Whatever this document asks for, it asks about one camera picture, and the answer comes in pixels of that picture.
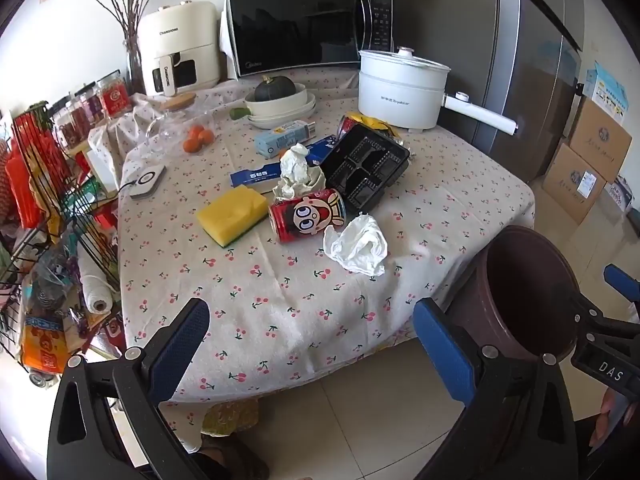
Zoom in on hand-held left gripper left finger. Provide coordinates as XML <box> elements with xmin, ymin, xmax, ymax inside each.
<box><xmin>47</xmin><ymin>297</ymin><xmax>211</xmax><ymax>480</ymax></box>

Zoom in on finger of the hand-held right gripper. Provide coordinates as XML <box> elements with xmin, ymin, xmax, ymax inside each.
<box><xmin>574</xmin><ymin>296</ymin><xmax>640</xmax><ymax>348</ymax></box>
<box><xmin>603</xmin><ymin>264</ymin><xmax>640</xmax><ymax>311</ymax></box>

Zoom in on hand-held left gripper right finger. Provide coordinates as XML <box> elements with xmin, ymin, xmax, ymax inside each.
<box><xmin>413</xmin><ymin>297</ymin><xmax>581</xmax><ymax>480</ymax></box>

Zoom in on brown plastic bin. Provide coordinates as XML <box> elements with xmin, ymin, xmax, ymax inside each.
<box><xmin>444</xmin><ymin>225</ymin><xmax>583</xmax><ymax>441</ymax></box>

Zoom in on yellow green sponge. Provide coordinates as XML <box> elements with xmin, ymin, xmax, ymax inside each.
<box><xmin>196</xmin><ymin>185</ymin><xmax>269</xmax><ymax>249</ymax></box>

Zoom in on white tissue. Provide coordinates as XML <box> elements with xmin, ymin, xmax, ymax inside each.
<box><xmin>272</xmin><ymin>143</ymin><xmax>326</xmax><ymax>198</ymax></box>
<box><xmin>322</xmin><ymin>214</ymin><xmax>388</xmax><ymax>277</ymax></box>

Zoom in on long blue cardboard box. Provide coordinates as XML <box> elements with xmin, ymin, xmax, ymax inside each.
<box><xmin>230</xmin><ymin>162</ymin><xmax>283</xmax><ymax>193</ymax></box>

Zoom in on red cartoon face can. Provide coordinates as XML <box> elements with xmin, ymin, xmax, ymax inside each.
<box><xmin>268</xmin><ymin>188</ymin><xmax>347</xmax><ymax>244</ymax></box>

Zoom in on black plastic tray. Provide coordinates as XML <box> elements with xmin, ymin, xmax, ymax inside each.
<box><xmin>320</xmin><ymin>124</ymin><xmax>411</xmax><ymax>215</ymax></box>

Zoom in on light blue milk carton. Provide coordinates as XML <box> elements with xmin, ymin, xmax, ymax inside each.
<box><xmin>255</xmin><ymin>119</ymin><xmax>317</xmax><ymax>158</ymax></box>

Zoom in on yellow foil wrapper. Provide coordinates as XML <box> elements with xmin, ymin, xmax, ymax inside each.
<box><xmin>350</xmin><ymin>114</ymin><xmax>401</xmax><ymax>141</ymax></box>

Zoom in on red and white drink can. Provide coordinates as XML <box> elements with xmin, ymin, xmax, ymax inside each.
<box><xmin>337</xmin><ymin>115</ymin><xmax>361</xmax><ymax>142</ymax></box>

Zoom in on person's right hand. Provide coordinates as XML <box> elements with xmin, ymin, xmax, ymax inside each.
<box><xmin>597</xmin><ymin>387</ymin><xmax>638</xmax><ymax>442</ymax></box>

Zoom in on white printed package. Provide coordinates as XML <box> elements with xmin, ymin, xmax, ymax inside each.
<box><xmin>605</xmin><ymin>175</ymin><xmax>637</xmax><ymax>213</ymax></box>

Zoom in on yellow floral undercloth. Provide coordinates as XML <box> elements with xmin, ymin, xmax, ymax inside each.
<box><xmin>200</xmin><ymin>400</ymin><xmax>261</xmax><ymax>436</ymax></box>

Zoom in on brown cardboard box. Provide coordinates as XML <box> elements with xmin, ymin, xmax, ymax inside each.
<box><xmin>569</xmin><ymin>95</ymin><xmax>633</xmax><ymax>183</ymax></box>
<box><xmin>542</xmin><ymin>142</ymin><xmax>608</xmax><ymax>225</ymax></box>

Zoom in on cherry print tablecloth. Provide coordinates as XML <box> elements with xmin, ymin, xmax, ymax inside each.
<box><xmin>107</xmin><ymin>67</ymin><xmax>536</xmax><ymax>453</ymax></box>

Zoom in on orange snack packet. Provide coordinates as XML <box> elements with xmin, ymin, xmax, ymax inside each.
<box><xmin>20</xmin><ymin>314</ymin><xmax>69</xmax><ymax>376</ymax></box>

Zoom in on white charging pad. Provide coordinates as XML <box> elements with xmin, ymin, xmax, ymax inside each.
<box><xmin>125</xmin><ymin>164</ymin><xmax>167</xmax><ymax>200</ymax></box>

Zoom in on light blue printed box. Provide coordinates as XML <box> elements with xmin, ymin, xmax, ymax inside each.
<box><xmin>590</xmin><ymin>62</ymin><xmax>632</xmax><ymax>121</ymax></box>

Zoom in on glass pitcher with bamboo lid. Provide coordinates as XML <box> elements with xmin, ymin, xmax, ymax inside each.
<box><xmin>145</xmin><ymin>92</ymin><xmax>216</xmax><ymax>157</ymax></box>

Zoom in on red bag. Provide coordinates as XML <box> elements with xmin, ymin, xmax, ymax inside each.
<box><xmin>9</xmin><ymin>114</ymin><xmax>69</xmax><ymax>231</ymax></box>

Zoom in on white deep plate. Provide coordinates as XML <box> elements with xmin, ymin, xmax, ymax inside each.
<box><xmin>248</xmin><ymin>102</ymin><xmax>317</xmax><ymax>130</ymax></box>
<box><xmin>247</xmin><ymin>92</ymin><xmax>317</xmax><ymax>123</ymax></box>

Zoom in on red label glass jar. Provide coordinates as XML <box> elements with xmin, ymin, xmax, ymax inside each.
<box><xmin>98</xmin><ymin>76</ymin><xmax>133</xmax><ymax>118</ymax></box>

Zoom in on glass spice jar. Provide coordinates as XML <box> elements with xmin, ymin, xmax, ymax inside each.
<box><xmin>80</xmin><ymin>87</ymin><xmax>103</xmax><ymax>123</ymax></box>

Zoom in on dark green pumpkin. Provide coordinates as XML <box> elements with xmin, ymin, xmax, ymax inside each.
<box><xmin>254</xmin><ymin>75</ymin><xmax>297</xmax><ymax>103</ymax></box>

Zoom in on white electric pot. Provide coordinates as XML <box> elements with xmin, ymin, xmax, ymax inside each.
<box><xmin>357</xmin><ymin>46</ymin><xmax>518</xmax><ymax>136</ymax></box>

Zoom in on glass vase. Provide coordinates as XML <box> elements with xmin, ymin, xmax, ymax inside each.
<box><xmin>125</xmin><ymin>40</ymin><xmax>147</xmax><ymax>96</ymax></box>

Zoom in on grey refrigerator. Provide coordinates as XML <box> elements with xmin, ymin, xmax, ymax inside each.
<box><xmin>390</xmin><ymin>0</ymin><xmax>586</xmax><ymax>186</ymax></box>

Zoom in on cream air fryer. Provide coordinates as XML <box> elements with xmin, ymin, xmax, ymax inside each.
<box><xmin>136</xmin><ymin>1</ymin><xmax>222</xmax><ymax>97</ymax></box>

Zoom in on black microwave oven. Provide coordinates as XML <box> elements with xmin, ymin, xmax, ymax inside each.
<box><xmin>222</xmin><ymin>0</ymin><xmax>394</xmax><ymax>80</ymax></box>

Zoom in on dried twigs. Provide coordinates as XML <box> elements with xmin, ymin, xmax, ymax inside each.
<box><xmin>89</xmin><ymin>0</ymin><xmax>161</xmax><ymax>47</ymax></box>

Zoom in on white string roll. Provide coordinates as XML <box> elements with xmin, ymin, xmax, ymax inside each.
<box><xmin>77</xmin><ymin>242</ymin><xmax>114</xmax><ymax>317</ymax></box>

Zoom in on black wire rack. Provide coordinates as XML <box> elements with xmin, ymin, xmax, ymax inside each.
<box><xmin>0</xmin><ymin>110</ymin><xmax>121</xmax><ymax>376</ymax></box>

